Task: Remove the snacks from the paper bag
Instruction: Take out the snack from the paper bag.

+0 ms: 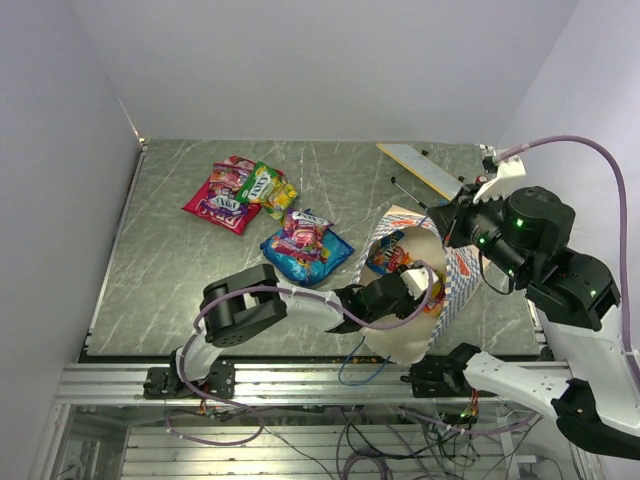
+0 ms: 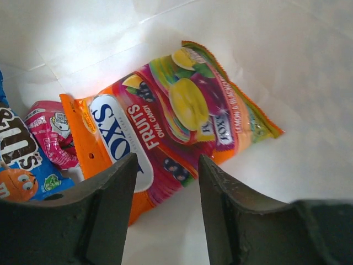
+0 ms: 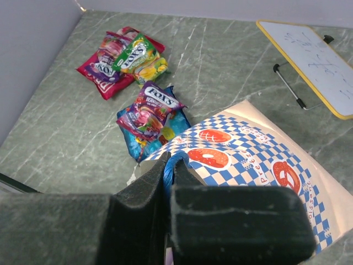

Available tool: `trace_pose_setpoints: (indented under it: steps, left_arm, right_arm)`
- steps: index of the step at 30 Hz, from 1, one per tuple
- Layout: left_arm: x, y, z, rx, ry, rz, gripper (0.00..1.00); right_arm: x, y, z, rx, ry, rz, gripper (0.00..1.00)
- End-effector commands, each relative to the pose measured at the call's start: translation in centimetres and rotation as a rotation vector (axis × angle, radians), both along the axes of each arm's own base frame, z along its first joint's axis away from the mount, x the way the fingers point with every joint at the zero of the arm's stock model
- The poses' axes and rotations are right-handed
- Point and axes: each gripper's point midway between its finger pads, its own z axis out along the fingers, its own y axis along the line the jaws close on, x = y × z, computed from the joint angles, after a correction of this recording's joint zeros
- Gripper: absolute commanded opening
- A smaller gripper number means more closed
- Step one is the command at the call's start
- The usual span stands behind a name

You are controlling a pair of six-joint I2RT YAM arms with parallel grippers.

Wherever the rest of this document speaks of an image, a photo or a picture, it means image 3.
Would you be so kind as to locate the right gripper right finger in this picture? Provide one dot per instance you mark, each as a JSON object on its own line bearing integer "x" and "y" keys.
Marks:
{"x": 236, "y": 224}

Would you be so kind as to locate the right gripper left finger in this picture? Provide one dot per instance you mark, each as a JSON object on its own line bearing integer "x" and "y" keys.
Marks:
{"x": 122, "y": 228}

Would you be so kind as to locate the blue snack bag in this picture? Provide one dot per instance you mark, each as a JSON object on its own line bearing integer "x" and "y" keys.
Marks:
{"x": 176, "y": 124}

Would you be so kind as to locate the blue checkered paper bag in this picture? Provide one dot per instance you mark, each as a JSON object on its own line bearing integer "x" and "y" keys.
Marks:
{"x": 241, "y": 146}

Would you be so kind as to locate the purple Fox's berries candy bag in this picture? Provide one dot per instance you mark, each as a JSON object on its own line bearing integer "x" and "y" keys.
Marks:
{"x": 147, "y": 115}

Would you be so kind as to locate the red snack bag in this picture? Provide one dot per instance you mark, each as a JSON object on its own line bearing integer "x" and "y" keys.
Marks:
{"x": 108, "y": 89}

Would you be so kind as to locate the yellow green candy wrapper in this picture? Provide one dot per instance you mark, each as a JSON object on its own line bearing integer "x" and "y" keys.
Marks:
{"x": 142, "y": 60}

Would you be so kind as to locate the small whiteboard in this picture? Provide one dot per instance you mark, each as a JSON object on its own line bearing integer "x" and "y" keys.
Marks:
{"x": 321, "y": 67}

